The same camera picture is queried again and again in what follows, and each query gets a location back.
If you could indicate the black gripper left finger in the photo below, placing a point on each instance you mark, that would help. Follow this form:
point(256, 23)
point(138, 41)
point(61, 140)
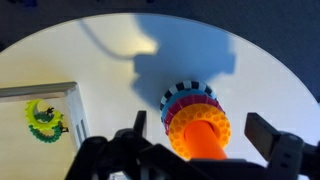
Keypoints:
point(110, 156)

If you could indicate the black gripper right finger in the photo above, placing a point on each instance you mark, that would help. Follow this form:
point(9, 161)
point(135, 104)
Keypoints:
point(286, 153)

